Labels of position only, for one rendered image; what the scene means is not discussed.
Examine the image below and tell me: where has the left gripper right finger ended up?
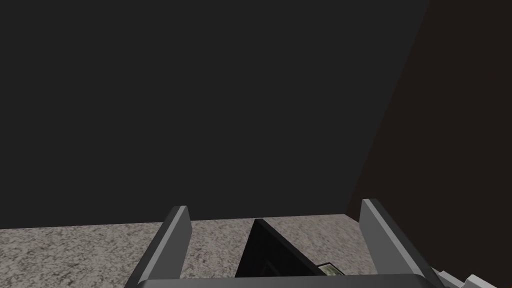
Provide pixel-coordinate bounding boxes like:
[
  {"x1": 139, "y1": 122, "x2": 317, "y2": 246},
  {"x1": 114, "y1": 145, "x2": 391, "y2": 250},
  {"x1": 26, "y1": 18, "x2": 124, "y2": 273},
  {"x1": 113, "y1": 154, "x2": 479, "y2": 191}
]
[{"x1": 358, "y1": 197, "x2": 447, "y2": 288}]

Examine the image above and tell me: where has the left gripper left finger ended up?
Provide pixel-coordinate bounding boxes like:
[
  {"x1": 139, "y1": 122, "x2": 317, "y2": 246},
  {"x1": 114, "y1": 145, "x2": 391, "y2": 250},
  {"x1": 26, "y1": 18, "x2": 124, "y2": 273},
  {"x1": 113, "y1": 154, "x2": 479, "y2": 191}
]
[{"x1": 123, "y1": 205, "x2": 193, "y2": 288}]

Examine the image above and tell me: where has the small framed picture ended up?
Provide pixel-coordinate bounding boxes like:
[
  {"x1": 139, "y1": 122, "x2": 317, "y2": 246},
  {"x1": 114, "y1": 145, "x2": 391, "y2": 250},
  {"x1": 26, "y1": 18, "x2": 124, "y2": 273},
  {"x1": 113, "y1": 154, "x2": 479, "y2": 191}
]
[{"x1": 317, "y1": 262, "x2": 346, "y2": 277}]

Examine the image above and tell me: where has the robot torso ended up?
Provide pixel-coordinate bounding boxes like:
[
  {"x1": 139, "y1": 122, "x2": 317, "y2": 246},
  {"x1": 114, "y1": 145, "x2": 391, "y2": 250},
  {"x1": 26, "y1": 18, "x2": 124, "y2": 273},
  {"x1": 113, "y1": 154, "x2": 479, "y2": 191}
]
[{"x1": 431, "y1": 267, "x2": 498, "y2": 288}]

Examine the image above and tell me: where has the black angular panel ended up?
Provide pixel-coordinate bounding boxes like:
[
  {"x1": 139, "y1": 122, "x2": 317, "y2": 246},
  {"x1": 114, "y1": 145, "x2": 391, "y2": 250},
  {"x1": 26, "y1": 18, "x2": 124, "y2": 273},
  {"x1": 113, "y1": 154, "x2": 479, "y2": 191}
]
[{"x1": 233, "y1": 217, "x2": 327, "y2": 278}]

